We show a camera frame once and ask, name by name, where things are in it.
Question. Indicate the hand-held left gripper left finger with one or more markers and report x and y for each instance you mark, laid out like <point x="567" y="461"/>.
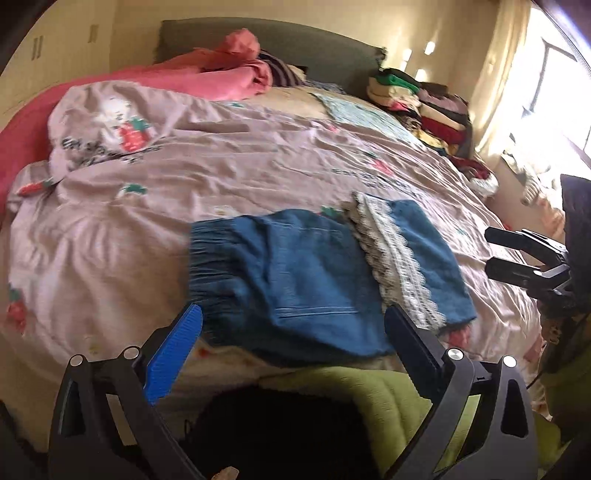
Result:
<point x="175" y="346"/>

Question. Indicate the grey headboard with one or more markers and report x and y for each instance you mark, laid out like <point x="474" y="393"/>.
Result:
<point x="314" y="50"/>

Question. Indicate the pink blanket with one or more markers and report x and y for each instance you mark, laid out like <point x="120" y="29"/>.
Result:
<point x="27" y="129"/>

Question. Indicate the black garment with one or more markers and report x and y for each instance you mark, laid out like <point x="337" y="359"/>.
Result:
<point x="277" y="429"/>

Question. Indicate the green fleece garment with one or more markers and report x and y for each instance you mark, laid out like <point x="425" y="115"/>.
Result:
<point x="388" y="397"/>

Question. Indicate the teal lace cloth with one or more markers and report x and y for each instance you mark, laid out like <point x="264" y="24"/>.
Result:
<point x="364" y="115"/>

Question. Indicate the dark striped garment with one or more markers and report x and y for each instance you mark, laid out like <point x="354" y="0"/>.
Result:
<point x="281" y="69"/>

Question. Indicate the pile of folded clothes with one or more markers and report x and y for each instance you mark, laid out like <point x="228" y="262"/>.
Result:
<point x="434" y="110"/>

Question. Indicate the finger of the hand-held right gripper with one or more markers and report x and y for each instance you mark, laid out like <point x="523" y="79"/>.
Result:
<point x="512" y="237"/>
<point x="512" y="270"/>

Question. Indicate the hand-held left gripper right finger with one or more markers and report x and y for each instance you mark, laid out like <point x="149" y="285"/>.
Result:
<point x="415" y="350"/>

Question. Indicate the cream wardrobe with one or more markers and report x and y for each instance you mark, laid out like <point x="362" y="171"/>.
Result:
<point x="46" y="46"/>

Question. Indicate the blue denim pants lace trim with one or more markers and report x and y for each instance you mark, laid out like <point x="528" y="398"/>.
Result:
<point x="295" y="277"/>

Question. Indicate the cream curtain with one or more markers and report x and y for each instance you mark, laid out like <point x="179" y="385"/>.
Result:
<point x="503" y="78"/>

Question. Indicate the pink strawberry print duvet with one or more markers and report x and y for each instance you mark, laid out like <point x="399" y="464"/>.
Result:
<point x="291" y="99"/>

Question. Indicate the window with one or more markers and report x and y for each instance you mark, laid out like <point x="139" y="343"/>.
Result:
<point x="563" y="83"/>

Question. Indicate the clothes on windowsill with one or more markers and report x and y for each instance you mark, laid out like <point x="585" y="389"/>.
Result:
<point x="531" y="180"/>

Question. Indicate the salmon pink garment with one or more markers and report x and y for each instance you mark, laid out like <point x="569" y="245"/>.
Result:
<point x="238" y="46"/>

